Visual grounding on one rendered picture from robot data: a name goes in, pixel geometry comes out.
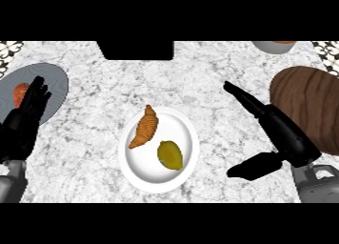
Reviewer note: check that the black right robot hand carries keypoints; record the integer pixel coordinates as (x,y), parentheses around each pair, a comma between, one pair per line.
(282,133)

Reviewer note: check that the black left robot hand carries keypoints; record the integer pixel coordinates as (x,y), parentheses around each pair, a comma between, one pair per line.
(16,130)

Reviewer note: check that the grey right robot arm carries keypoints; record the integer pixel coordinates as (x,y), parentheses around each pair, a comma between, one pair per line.
(322,184)

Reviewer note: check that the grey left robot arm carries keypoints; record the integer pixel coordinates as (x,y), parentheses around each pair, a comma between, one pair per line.
(7,182)

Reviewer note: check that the brown wooden bowl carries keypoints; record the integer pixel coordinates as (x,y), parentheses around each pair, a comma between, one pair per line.
(316,108)

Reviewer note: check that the grey round plate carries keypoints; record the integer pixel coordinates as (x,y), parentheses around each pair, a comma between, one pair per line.
(51,85)

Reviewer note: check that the yellow-green lemon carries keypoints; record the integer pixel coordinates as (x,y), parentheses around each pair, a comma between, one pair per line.
(169,155)

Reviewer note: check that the white round plate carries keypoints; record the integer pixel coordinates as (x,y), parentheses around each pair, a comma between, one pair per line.
(157,150)

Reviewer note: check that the orange food item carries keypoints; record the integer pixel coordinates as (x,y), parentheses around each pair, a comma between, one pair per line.
(20,92)

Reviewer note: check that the grey cup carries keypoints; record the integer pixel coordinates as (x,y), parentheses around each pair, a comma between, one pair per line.
(274,47)

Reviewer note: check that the brown croissant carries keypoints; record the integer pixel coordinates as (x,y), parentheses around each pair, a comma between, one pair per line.
(145,128)

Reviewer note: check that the black appliance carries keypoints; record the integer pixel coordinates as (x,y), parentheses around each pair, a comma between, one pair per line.
(135,50)

